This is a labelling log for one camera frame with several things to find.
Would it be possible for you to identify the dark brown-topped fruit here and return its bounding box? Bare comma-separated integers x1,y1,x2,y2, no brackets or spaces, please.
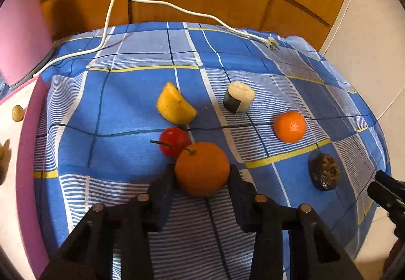
308,153,341,191

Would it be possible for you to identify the blue plaid tablecloth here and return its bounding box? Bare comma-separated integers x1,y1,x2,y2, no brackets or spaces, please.
0,22,390,280

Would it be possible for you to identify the pale sugarcane piece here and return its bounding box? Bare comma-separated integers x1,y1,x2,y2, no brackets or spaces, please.
223,82,255,114

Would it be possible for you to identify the pink electric kettle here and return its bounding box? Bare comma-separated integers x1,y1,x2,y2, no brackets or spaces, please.
0,0,54,89

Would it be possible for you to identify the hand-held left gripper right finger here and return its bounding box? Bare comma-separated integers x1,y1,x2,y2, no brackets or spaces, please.
226,164,364,280

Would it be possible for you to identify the red cherry tomato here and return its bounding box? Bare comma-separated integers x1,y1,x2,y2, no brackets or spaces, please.
150,127,191,158

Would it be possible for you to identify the white power cable with plug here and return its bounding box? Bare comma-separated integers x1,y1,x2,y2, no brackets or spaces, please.
33,0,280,78

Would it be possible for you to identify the dark-bark sugarcane piece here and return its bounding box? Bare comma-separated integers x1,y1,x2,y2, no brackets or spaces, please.
0,139,12,187

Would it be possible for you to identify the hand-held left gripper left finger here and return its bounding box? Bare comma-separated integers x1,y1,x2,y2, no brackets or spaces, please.
39,163,177,280

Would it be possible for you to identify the smooth stemless orange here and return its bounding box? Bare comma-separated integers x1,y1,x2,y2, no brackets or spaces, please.
274,111,307,144

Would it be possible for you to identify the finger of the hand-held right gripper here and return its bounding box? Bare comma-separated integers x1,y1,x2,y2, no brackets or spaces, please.
367,170,405,213

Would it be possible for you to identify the pink-rimmed white tray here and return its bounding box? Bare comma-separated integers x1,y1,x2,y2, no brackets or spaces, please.
0,76,51,280

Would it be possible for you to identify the orange with dark stem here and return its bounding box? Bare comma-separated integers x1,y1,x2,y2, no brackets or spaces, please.
175,141,230,197

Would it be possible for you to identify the yellow lemon wedge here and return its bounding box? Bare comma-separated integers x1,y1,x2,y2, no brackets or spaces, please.
156,82,198,125

